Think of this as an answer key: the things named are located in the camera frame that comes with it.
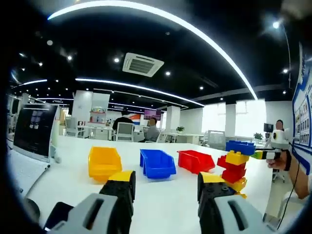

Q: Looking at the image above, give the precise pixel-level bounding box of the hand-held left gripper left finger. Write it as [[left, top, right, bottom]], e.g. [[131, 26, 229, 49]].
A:
[[47, 170, 137, 234]]

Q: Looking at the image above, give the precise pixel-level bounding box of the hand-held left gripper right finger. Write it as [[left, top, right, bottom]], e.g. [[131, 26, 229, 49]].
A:
[[196, 172, 276, 234]]

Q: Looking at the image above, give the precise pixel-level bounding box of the large blue toy block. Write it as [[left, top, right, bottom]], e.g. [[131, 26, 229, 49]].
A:
[[225, 140, 256, 156]]

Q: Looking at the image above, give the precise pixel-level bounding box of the yellow toy block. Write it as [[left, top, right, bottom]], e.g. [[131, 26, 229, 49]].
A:
[[224, 177, 248, 198], [225, 150, 251, 165]]

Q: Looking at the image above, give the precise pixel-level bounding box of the red toy block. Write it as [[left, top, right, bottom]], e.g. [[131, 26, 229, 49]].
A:
[[221, 168, 247, 184], [216, 155, 247, 171]]

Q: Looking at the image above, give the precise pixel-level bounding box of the yellow plastic bin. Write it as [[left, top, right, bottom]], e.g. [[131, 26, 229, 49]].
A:
[[88, 146, 123, 183]]

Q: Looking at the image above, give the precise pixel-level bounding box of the red plastic bin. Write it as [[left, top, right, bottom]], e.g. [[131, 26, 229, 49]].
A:
[[177, 150, 216, 175]]

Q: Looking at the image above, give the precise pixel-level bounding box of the blue plastic bin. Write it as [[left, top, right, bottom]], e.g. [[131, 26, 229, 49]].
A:
[[139, 149, 177, 180]]

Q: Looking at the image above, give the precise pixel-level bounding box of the person's right hand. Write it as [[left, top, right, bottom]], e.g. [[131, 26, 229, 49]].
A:
[[267, 150, 286, 171]]

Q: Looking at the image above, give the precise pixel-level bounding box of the black flat object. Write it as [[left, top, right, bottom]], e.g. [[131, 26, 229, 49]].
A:
[[43, 201, 74, 231]]

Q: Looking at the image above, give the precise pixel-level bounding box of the grey mesh office chair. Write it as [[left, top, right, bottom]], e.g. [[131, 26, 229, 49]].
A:
[[115, 121, 135, 142]]

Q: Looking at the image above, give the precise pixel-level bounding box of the white office chair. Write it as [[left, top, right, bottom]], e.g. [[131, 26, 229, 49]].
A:
[[65, 117, 85, 138]]

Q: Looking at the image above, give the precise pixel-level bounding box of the display shelf with colourful items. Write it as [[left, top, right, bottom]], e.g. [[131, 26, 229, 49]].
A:
[[89, 107, 108, 125]]

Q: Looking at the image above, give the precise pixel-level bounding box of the computer monitor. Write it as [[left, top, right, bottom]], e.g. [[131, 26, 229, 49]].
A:
[[12, 103, 59, 163]]

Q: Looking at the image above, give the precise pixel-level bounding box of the group of ceiling spotlights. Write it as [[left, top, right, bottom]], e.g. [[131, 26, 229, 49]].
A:
[[19, 21, 290, 102]]

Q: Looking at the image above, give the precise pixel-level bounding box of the short curved ceiling light strip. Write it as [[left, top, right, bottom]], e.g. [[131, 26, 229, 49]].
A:
[[75, 78, 205, 107]]

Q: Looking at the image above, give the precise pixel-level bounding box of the ceiling air conditioner vent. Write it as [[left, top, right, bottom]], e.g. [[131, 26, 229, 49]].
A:
[[122, 52, 164, 78]]

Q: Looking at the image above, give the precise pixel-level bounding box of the small ceiling light strip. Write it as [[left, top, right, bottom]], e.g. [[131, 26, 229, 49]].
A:
[[13, 79, 48, 88]]

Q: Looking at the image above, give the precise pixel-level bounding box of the long curved ceiling light strip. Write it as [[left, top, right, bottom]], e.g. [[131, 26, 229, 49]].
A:
[[47, 0, 259, 100]]

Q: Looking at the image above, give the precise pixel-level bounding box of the black wrist strap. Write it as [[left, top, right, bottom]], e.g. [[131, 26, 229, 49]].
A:
[[284, 149, 293, 172]]

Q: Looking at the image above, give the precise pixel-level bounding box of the blue and white wall poster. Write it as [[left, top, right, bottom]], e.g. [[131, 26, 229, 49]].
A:
[[291, 41, 312, 175]]

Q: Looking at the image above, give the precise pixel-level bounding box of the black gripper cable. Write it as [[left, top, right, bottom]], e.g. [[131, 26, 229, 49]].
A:
[[276, 146, 301, 231]]

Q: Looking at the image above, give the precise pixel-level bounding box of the wall screen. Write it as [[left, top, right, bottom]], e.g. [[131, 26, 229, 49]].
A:
[[143, 109, 162, 120]]

